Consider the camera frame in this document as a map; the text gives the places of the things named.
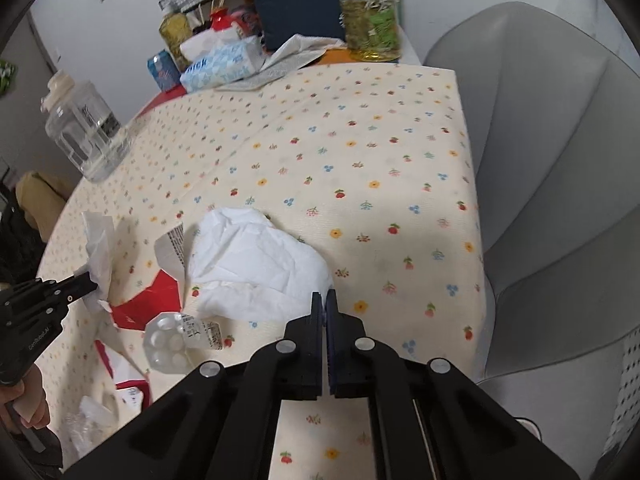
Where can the red white carton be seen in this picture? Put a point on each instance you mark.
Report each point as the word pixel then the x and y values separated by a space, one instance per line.
pixel 145 300

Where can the person's left hand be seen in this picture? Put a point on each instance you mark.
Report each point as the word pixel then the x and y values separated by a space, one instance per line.
pixel 32 400

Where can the floral tablecloth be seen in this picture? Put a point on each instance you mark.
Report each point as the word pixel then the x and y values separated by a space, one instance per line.
pixel 350 135

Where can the navy lunch bag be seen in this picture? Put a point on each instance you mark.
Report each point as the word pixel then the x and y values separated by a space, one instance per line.
pixel 295 5

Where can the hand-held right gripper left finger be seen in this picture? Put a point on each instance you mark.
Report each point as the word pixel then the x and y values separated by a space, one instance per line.
pixel 317 320

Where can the clear plastic packaging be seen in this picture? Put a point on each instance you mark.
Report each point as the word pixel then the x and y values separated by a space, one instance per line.
pixel 122 367

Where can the large clear water jug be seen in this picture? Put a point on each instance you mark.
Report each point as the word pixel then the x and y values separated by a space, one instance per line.
pixel 80 130

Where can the grey upholstered chair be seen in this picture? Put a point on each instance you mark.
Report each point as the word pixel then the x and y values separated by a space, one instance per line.
pixel 550 185

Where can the blue tissue box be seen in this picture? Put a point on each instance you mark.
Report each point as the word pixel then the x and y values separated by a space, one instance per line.
pixel 220 65

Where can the olive cushion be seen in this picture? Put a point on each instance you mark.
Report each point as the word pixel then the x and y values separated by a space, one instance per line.
pixel 42 195

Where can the large white tissue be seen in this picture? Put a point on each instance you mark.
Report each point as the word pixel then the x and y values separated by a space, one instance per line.
pixel 250 260

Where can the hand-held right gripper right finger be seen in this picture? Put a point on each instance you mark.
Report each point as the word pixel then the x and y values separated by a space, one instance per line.
pixel 334 325

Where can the dark cloth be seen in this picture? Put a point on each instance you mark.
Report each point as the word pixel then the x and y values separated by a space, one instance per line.
pixel 17 245

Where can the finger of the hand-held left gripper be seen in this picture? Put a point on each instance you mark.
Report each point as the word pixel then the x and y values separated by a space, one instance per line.
pixel 75 286

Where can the large herbal tea bottle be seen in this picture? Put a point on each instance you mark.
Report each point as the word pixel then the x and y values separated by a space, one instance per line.
pixel 372 20

